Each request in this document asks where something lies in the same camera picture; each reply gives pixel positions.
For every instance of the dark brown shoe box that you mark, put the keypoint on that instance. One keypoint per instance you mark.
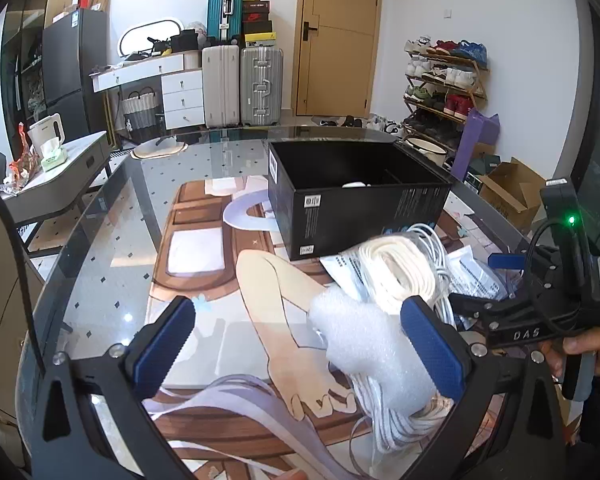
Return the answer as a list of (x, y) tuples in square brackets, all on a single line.
[(256, 6)]

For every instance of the black cardboard box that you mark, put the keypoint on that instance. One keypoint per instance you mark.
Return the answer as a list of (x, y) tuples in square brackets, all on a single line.
[(360, 215)]

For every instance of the plain black shoe box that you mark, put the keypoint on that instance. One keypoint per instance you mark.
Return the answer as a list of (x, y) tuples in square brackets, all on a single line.
[(257, 27)]

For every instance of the white suitcase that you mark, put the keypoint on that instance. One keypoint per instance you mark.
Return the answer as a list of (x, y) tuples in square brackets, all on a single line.
[(220, 85)]

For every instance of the orange plastic wrapper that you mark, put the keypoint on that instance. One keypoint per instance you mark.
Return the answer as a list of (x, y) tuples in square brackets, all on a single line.
[(22, 165)]

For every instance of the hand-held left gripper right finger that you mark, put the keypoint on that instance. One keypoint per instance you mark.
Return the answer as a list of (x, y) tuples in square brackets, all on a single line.
[(432, 350)]

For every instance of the open brown cardboard box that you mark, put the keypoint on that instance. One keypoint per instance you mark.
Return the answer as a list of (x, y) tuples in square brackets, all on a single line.
[(505, 195)]

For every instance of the wooden door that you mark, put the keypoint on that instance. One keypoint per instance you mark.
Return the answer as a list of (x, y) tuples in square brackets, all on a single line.
[(340, 60)]

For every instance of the white bucket dark rim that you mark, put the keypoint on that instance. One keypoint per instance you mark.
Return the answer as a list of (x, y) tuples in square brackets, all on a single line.
[(427, 152)]

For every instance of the small white object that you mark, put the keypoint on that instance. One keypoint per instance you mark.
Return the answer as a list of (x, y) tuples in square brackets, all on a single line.
[(355, 184)]

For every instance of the glass door cabinet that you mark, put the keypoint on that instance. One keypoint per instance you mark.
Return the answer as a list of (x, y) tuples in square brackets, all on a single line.
[(25, 60)]

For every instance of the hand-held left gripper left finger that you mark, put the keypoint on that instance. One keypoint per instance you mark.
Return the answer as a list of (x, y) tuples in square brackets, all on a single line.
[(165, 345)]

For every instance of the white vanity desk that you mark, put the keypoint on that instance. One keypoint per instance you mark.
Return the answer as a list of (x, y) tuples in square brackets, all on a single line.
[(182, 92)]

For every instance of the black fridge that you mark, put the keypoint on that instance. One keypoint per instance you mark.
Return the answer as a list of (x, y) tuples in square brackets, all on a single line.
[(70, 60)]

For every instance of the black handbag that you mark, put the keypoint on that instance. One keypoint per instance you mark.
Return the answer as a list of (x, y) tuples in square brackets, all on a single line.
[(187, 41)]

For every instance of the oval mirror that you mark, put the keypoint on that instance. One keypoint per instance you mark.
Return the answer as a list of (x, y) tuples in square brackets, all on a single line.
[(145, 35)]

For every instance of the woven laundry basket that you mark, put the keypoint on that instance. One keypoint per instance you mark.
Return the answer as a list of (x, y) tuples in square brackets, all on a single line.
[(140, 110)]

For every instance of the white electric kettle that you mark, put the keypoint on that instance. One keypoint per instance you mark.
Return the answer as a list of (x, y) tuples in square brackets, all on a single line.
[(45, 132)]

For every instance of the grey side table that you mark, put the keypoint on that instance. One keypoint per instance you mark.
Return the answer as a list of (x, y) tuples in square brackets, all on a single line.
[(75, 160)]

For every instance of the wooden shoe rack with shoes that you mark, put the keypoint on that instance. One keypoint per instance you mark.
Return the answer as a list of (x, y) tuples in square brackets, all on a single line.
[(455, 77)]

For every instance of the purple yoga mat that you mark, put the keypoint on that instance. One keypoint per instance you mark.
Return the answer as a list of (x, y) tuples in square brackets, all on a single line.
[(472, 145)]

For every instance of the beige cabinet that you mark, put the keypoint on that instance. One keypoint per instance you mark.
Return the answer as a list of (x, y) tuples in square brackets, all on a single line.
[(0, 285)]

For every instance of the teal suitcase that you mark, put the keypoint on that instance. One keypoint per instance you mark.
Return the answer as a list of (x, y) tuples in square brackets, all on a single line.
[(220, 10)]

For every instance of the white foam wrap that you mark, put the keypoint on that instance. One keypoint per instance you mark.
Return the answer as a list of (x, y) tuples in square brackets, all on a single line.
[(370, 345)]

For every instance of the pile of sneakers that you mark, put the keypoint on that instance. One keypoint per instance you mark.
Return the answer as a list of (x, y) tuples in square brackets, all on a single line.
[(380, 124)]

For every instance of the green tissue pack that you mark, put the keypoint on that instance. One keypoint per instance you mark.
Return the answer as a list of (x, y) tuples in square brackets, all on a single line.
[(52, 160)]

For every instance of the dark green box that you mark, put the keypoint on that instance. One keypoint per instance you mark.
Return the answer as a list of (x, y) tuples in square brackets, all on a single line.
[(482, 167)]

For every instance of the silver suitcase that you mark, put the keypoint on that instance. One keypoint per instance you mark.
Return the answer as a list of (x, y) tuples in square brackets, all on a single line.
[(261, 85)]

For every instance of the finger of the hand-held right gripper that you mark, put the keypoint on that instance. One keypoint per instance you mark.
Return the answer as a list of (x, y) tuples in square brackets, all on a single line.
[(480, 307), (505, 262)]

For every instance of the printed plastic packet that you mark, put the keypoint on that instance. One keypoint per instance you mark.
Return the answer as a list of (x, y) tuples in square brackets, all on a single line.
[(472, 272), (345, 270)]

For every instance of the printed desk mat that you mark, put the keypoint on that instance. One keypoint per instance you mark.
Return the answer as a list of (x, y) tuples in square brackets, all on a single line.
[(205, 240)]

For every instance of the black shoe box red logo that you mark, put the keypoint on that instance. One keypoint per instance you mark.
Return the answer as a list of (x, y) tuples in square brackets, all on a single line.
[(256, 16)]

